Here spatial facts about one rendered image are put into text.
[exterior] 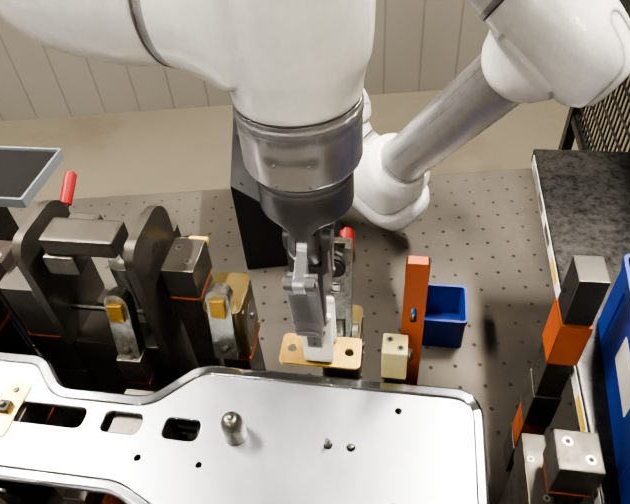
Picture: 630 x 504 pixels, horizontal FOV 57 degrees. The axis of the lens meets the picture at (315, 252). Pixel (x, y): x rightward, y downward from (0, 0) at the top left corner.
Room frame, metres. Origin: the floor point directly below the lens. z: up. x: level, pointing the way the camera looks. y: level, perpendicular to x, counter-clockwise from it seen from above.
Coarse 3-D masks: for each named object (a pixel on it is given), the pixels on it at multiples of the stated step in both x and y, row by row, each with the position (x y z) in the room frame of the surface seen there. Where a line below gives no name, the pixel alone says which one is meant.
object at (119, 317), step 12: (120, 288) 0.58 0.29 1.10; (108, 300) 0.56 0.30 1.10; (120, 300) 0.56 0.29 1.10; (132, 300) 0.57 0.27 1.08; (108, 312) 0.55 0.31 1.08; (120, 312) 0.55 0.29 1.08; (132, 312) 0.56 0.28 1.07; (120, 324) 0.55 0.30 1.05; (132, 324) 0.55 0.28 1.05; (120, 336) 0.55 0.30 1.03; (132, 336) 0.55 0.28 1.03; (120, 348) 0.55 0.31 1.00; (132, 348) 0.54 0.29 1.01
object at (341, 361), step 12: (288, 336) 0.38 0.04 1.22; (300, 336) 0.38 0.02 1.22; (300, 348) 0.36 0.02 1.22; (336, 348) 0.36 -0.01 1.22; (348, 348) 0.36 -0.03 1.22; (360, 348) 0.35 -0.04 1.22; (288, 360) 0.35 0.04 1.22; (300, 360) 0.35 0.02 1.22; (336, 360) 0.34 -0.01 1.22; (348, 360) 0.34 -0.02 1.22
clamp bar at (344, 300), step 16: (336, 240) 0.52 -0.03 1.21; (352, 240) 0.52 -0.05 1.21; (336, 256) 0.49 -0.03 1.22; (352, 256) 0.52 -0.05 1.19; (336, 272) 0.48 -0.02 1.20; (352, 272) 0.52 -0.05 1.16; (352, 288) 0.51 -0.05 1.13; (336, 304) 0.51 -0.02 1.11; (352, 304) 0.51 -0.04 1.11; (352, 320) 0.50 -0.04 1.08
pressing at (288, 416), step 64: (0, 384) 0.50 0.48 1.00; (192, 384) 0.47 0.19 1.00; (256, 384) 0.46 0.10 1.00; (320, 384) 0.45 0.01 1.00; (384, 384) 0.44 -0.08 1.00; (0, 448) 0.40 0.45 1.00; (64, 448) 0.39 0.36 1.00; (128, 448) 0.38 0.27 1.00; (192, 448) 0.37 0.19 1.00; (256, 448) 0.37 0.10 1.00; (320, 448) 0.36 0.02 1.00; (384, 448) 0.35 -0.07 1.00; (448, 448) 0.34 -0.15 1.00
